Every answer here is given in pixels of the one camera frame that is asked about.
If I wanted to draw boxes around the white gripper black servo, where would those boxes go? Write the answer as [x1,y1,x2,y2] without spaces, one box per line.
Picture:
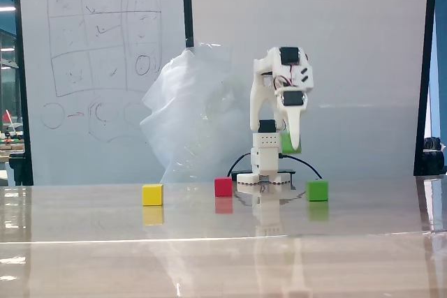
[274,87,310,152]

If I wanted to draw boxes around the green cube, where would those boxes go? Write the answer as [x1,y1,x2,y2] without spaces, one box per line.
[306,179,330,203]
[281,128,304,155]

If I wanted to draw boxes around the red cube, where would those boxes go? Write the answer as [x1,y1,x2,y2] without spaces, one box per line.
[214,177,234,198]

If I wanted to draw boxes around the yellow cube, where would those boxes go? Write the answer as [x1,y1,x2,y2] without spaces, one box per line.
[141,184,165,207]

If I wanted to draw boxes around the flat black power board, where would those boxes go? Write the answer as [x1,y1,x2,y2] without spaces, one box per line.
[231,169,297,176]

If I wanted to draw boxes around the plain white board panel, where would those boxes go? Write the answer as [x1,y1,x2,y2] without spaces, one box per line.
[189,0,430,181]

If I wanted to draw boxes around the translucent plastic bag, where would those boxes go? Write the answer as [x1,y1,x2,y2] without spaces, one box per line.
[139,42,256,184]

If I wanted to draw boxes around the black device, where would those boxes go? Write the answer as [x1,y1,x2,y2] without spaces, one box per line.
[421,136,446,175]

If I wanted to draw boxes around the whiteboard with marker grid drawing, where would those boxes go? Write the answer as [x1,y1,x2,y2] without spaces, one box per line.
[17,0,186,186]

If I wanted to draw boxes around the black board stand foot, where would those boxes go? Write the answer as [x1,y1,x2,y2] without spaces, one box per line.
[8,151,26,186]

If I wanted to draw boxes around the black cable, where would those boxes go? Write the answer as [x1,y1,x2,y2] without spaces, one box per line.
[226,153,252,179]
[278,152,323,181]

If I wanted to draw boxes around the red servo wires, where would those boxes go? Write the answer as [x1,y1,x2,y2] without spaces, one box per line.
[273,65,296,89]

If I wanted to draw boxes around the black board frame post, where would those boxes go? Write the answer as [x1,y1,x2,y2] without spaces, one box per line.
[413,0,439,177]
[181,0,195,48]
[11,0,35,186]

